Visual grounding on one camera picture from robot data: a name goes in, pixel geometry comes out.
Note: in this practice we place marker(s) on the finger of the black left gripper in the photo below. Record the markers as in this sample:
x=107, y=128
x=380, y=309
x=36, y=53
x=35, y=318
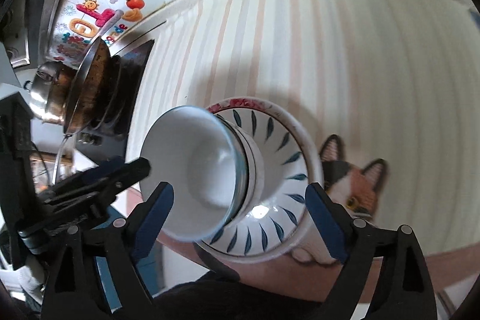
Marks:
x=97, y=181

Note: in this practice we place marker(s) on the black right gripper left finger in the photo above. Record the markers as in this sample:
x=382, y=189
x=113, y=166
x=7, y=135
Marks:
x=74, y=289

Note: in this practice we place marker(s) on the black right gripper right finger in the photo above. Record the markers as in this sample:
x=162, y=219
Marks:
x=403, y=290

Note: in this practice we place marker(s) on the white bowl coloured hearts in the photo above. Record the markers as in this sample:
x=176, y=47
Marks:
x=206, y=164

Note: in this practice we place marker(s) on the white plate blue dashes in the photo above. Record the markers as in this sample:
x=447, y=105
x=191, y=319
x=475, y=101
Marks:
x=277, y=192

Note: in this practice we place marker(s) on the white bowl black rim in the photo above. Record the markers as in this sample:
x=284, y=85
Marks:
x=249, y=174

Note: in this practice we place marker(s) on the black gas stove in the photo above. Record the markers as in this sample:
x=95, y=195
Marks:
x=107, y=133

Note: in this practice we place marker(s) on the stainless steel pot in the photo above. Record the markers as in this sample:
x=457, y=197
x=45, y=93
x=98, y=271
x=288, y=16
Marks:
x=49, y=91

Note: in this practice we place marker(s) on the white plate pink flowers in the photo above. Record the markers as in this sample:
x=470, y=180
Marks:
x=285, y=117

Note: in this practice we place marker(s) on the striped cat table mat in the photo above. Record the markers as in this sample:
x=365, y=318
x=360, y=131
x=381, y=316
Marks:
x=395, y=79

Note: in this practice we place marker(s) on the colourful cartoon wall sticker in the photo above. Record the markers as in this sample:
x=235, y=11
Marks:
x=79, y=22

